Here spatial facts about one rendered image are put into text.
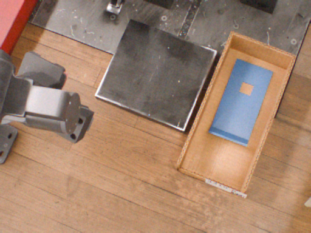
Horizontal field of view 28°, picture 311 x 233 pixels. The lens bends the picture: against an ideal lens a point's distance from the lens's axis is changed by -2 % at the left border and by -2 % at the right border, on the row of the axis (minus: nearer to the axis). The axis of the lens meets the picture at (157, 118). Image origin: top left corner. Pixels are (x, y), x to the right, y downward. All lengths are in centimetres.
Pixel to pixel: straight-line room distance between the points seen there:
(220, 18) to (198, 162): 28
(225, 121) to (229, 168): 8
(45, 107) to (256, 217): 45
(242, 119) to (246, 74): 8
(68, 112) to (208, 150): 35
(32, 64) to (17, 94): 13
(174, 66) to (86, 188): 26
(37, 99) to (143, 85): 34
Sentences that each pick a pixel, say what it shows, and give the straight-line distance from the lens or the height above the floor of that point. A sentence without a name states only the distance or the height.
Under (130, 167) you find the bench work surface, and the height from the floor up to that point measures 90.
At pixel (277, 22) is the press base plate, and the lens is 119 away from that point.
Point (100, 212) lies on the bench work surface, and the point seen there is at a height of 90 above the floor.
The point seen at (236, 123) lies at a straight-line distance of 111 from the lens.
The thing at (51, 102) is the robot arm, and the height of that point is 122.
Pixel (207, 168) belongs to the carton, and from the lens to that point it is 109.
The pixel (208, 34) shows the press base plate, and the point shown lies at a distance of 116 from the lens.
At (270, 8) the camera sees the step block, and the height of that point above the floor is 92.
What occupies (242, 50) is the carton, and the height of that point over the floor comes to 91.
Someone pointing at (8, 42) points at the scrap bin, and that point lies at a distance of 115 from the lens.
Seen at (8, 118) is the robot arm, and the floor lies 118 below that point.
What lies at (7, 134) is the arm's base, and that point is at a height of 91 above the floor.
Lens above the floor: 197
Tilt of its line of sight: 75 degrees down
